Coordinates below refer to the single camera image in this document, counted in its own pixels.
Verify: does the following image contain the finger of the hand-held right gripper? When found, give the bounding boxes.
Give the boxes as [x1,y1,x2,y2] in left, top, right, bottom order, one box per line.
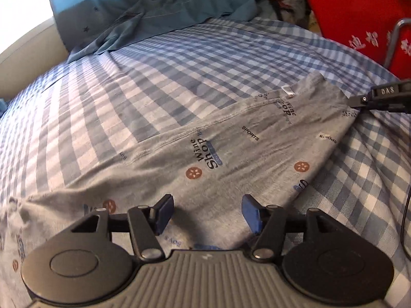
[348,95,411,114]
[370,83,411,101]

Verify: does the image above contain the beige bed frame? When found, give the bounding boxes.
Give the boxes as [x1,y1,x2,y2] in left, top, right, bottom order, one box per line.
[0,16,70,99]

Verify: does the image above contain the blue checked bed sheet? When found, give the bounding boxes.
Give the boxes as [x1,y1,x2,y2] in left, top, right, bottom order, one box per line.
[0,16,411,308]

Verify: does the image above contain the blue star curtain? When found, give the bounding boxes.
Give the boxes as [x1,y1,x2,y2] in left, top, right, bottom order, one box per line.
[45,0,206,52]

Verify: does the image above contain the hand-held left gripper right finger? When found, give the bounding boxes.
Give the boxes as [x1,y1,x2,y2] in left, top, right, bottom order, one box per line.
[241,194,346,262]

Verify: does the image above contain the blue crumpled garment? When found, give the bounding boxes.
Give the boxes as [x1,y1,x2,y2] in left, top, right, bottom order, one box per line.
[67,0,257,63]

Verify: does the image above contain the grey stuffed toy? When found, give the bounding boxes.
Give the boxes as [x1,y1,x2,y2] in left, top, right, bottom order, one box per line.
[257,0,309,28]

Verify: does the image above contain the black cable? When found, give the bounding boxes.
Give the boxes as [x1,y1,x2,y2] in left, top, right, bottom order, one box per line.
[400,183,411,255]

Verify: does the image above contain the grey metal tube frame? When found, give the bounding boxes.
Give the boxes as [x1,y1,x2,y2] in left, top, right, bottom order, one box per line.
[384,19,411,70]

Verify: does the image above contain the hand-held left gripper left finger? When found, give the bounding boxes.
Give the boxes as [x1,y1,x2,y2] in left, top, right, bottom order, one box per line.
[71,194,175,262]

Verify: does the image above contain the grey printed pants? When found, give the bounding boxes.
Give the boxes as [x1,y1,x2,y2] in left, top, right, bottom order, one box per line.
[0,72,362,308]

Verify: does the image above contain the red printed bag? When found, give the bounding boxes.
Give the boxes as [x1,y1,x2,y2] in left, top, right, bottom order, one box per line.
[295,0,411,79]

